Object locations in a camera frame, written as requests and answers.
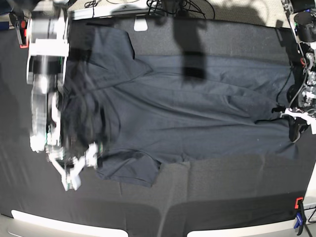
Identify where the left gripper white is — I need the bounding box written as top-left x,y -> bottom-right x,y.
271,106 -> 316,143

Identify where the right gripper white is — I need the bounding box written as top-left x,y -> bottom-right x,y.
46,143 -> 104,183

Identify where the black t-shirt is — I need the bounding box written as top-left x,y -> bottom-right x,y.
62,27 -> 298,187

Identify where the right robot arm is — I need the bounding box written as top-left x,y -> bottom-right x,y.
24,0 -> 98,190

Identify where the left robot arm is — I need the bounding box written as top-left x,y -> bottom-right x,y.
280,0 -> 316,143

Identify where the black table cover cloth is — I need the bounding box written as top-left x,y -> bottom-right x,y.
0,18 -> 316,237

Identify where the orange blue clamp bottom right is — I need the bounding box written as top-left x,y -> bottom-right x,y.
293,197 -> 312,237

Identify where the orange clamp top left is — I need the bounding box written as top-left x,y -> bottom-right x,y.
14,20 -> 28,48

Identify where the white tab on table edge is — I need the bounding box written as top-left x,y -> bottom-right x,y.
133,15 -> 148,32

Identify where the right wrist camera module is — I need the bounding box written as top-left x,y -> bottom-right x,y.
61,174 -> 81,191

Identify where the black cable bundle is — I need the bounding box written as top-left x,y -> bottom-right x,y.
145,0 -> 215,19

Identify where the aluminium frame rail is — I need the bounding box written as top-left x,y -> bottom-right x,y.
72,2 -> 148,20

